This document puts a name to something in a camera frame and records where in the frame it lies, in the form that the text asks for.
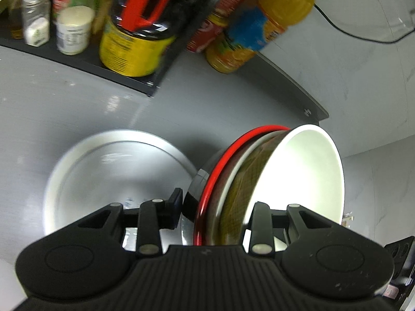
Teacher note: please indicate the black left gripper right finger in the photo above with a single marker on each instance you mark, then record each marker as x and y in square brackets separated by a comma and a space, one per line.
[261, 227]

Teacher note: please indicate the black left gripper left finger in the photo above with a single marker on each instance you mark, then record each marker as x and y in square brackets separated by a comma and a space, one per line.
[155, 215]

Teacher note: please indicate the red rimmed bowl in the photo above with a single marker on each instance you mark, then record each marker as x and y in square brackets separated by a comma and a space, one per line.
[204, 200]

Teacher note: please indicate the white plate with blue logo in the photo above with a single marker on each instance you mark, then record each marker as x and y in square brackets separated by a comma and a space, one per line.
[124, 166]

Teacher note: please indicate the white bowl with green pattern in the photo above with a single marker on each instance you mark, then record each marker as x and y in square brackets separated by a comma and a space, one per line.
[298, 166]

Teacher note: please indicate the small white clip on counter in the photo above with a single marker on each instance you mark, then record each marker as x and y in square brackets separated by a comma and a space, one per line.
[307, 112]

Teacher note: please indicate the white label seasoning jar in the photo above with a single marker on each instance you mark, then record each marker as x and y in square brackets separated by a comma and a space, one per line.
[73, 26]

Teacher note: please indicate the black metal spice rack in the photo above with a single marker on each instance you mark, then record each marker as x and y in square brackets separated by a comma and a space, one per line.
[88, 60]

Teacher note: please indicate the red drink can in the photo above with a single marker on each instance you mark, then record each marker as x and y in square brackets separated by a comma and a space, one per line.
[213, 25]

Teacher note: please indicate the orange juice bottle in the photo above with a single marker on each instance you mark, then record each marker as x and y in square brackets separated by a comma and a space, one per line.
[253, 30]

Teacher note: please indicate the small white seasoning shaker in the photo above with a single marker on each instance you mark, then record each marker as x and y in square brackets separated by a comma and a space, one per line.
[36, 21]

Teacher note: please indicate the yellow oil bottle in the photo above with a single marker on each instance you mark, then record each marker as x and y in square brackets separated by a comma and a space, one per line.
[18, 3]

